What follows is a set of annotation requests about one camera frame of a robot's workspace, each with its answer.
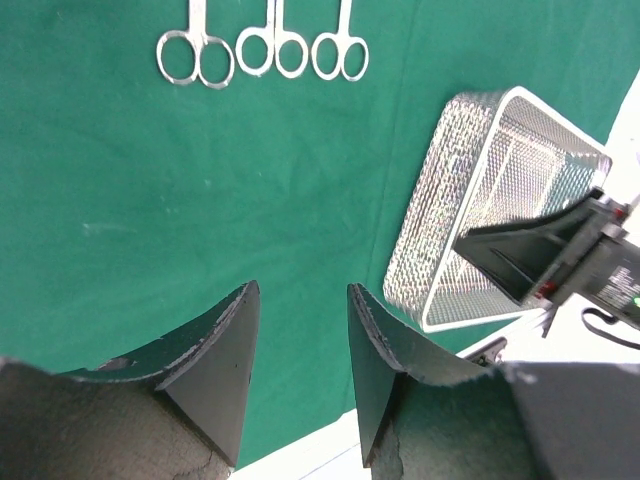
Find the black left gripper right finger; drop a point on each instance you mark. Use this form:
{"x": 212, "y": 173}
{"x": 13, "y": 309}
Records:
{"x": 425, "y": 413}

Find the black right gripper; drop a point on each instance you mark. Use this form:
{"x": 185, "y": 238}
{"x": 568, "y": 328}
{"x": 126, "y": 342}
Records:
{"x": 582, "y": 249}

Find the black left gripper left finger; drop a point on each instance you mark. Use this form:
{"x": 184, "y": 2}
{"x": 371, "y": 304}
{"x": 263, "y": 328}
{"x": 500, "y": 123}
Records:
{"x": 171, "y": 409}

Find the metal mesh instrument tray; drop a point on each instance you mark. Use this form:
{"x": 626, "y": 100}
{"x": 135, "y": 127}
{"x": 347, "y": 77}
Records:
{"x": 495, "y": 157}

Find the green surgical drape cloth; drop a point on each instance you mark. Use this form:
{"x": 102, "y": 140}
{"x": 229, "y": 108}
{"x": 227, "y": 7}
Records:
{"x": 129, "y": 205}

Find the silver surgical scissors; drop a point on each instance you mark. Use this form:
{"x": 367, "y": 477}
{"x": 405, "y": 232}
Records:
{"x": 343, "y": 42}

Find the silver surgical clamp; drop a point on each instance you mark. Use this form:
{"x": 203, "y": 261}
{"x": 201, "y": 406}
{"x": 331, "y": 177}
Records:
{"x": 197, "y": 37}

